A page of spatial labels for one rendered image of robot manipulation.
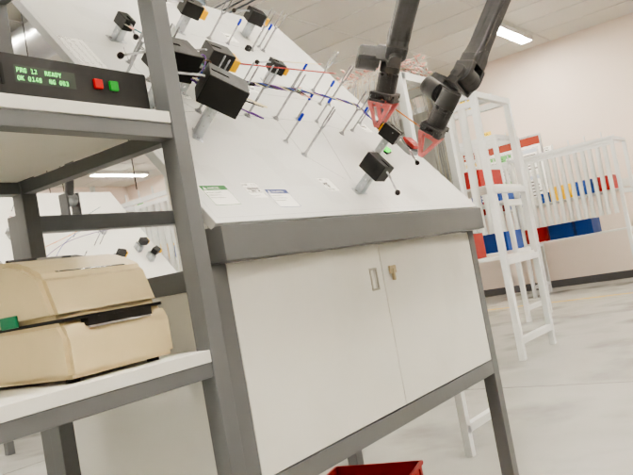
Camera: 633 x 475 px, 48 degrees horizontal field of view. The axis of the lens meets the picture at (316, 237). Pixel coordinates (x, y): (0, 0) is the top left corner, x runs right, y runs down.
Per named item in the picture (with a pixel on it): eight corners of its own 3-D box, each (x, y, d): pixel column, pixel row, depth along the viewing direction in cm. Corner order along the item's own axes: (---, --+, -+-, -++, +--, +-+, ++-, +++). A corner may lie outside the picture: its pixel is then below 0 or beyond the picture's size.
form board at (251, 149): (211, 230, 127) (216, 222, 126) (-41, -58, 168) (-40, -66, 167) (474, 210, 224) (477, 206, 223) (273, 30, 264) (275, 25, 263)
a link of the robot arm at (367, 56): (403, 57, 192) (405, 32, 196) (360, 50, 192) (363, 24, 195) (393, 84, 203) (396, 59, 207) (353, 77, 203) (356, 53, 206)
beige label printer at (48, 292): (179, 354, 117) (159, 237, 118) (73, 384, 99) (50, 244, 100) (58, 369, 133) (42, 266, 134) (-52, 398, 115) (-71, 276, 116)
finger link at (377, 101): (362, 125, 205) (368, 92, 202) (369, 123, 211) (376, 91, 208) (384, 130, 203) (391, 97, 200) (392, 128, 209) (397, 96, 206)
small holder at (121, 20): (121, 53, 164) (133, 28, 161) (104, 33, 167) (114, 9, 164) (137, 56, 168) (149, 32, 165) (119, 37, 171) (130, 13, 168)
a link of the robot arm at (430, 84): (466, 65, 193) (481, 83, 199) (441, 50, 201) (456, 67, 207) (436, 100, 195) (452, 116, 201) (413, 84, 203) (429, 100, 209)
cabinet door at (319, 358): (407, 404, 174) (378, 243, 176) (264, 481, 129) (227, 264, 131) (399, 404, 175) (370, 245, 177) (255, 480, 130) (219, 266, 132)
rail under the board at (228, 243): (484, 227, 222) (480, 207, 222) (227, 261, 125) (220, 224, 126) (468, 231, 225) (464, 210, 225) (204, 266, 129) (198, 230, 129)
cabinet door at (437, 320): (494, 359, 218) (469, 231, 220) (410, 403, 174) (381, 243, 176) (485, 359, 220) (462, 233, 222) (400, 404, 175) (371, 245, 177)
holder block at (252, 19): (220, 23, 227) (234, -3, 223) (249, 35, 234) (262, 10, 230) (225, 29, 224) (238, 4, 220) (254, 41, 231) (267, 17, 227)
